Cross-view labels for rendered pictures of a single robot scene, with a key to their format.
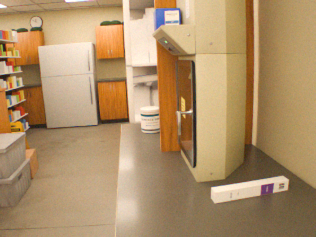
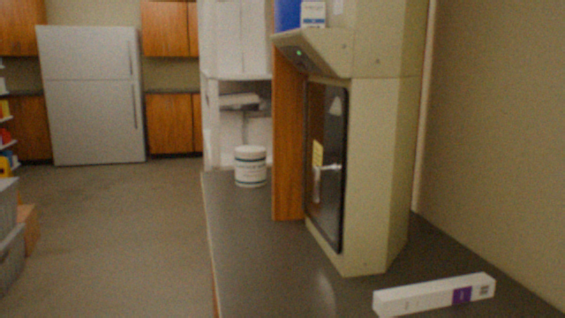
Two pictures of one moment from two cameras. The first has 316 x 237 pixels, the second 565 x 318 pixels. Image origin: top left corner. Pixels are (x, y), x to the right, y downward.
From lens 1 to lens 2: 0.16 m
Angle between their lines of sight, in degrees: 7
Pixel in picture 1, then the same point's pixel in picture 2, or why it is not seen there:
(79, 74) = (115, 79)
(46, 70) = (53, 69)
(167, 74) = (288, 101)
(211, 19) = (382, 20)
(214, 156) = (371, 237)
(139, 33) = (228, 25)
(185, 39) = (338, 54)
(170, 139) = (288, 202)
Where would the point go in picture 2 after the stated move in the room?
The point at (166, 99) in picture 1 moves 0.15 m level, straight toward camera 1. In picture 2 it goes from (285, 140) to (291, 151)
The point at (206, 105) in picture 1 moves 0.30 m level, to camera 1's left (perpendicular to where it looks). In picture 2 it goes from (363, 160) to (228, 163)
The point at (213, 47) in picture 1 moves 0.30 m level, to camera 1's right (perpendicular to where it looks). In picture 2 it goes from (380, 68) to (509, 68)
